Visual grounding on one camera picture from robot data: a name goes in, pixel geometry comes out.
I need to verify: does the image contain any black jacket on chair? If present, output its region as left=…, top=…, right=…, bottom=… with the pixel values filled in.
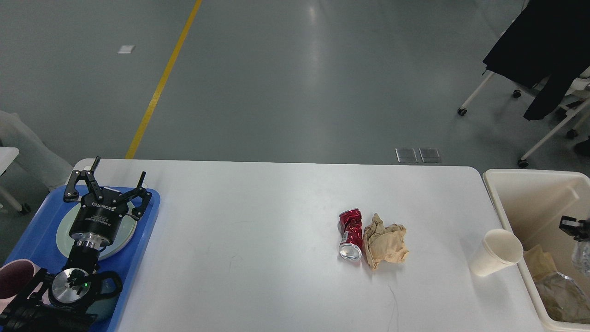
left=483, top=0, right=590, bottom=120

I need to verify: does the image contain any blue plastic tray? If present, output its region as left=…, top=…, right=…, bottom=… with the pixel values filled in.
left=5, top=186, right=160, bottom=332

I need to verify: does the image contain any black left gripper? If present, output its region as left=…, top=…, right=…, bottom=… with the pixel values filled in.
left=63, top=157, right=152, bottom=247

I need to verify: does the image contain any mint green plate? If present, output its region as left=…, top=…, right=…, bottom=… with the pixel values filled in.
left=55, top=202, right=137, bottom=261

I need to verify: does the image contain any pink mug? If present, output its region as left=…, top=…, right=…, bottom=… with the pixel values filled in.
left=0, top=259, right=41, bottom=312

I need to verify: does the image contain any white paper cup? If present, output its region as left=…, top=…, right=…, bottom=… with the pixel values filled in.
left=468, top=229, right=524, bottom=277

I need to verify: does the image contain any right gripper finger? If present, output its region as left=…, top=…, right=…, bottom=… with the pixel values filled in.
left=559, top=216, right=590, bottom=242

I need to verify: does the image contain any floor socket plate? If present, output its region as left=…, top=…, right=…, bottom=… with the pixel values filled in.
left=419, top=148, right=442, bottom=164
left=395, top=148, right=419, bottom=164

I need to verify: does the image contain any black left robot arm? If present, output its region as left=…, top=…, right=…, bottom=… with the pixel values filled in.
left=1, top=157, right=160, bottom=332

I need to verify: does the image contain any white table at left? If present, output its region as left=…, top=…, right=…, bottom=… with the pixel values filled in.
left=0, top=147, right=32, bottom=215

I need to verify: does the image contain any beige plastic bin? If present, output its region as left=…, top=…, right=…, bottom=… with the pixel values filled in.
left=482, top=169, right=590, bottom=332

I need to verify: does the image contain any brown paper bag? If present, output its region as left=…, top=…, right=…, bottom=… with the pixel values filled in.
left=523, top=244, right=558, bottom=282

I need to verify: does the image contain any left floor socket plate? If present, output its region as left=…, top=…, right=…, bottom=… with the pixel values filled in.
left=395, top=148, right=419, bottom=164

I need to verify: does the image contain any person in grey trousers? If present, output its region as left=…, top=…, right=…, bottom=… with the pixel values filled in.
left=0, top=111, right=72, bottom=191

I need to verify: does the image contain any brown paper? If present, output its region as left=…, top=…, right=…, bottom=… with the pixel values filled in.
left=362, top=213, right=409, bottom=271

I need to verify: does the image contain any crushed red can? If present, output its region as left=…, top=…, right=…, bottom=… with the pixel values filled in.
left=338, top=208, right=363, bottom=262

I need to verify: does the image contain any foil bag with paper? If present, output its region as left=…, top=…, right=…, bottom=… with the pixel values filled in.
left=534, top=272, right=590, bottom=324

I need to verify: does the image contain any white rolling chair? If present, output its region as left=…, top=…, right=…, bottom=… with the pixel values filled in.
left=457, top=67, right=590, bottom=168

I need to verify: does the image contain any right floor socket plate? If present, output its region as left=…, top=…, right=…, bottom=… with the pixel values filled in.
left=419, top=148, right=442, bottom=164

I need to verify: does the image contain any foil sheet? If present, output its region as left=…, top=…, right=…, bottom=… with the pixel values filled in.
left=571, top=241, right=590, bottom=277

